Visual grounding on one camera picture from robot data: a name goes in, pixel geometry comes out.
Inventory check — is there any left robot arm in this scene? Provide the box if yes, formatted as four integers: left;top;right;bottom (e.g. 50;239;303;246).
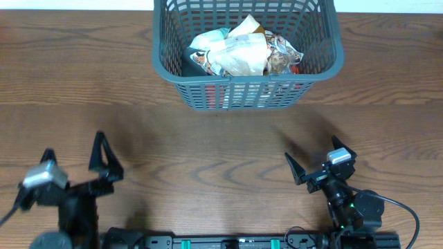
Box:
14;131;145;248

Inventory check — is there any teal snack packet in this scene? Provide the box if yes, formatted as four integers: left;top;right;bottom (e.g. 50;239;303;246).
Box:
189;28;230;50

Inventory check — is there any orange spaghetti packet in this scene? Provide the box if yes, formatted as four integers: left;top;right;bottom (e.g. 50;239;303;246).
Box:
204;64;300;107

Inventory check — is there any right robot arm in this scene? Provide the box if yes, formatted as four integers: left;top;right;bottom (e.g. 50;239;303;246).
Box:
284;136;384;248

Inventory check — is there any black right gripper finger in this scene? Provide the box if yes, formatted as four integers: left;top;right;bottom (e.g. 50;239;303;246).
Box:
284;152;307;185
332;135;357;159

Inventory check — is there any grey plastic basket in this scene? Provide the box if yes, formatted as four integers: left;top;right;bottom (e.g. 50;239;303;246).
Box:
152;0;344;111

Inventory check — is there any brown white snack bag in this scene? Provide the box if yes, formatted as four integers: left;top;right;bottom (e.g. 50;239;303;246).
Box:
264;30;304;75

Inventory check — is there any cream brown snack bag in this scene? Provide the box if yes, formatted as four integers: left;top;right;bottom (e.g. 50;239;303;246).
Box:
186;15;265;76

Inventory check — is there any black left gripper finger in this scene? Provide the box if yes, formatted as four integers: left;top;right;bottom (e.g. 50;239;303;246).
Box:
40;148;57;163
89;131;124;182

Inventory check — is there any beige paper pouch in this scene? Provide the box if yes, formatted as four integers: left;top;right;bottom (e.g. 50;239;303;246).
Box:
208;33;268;76

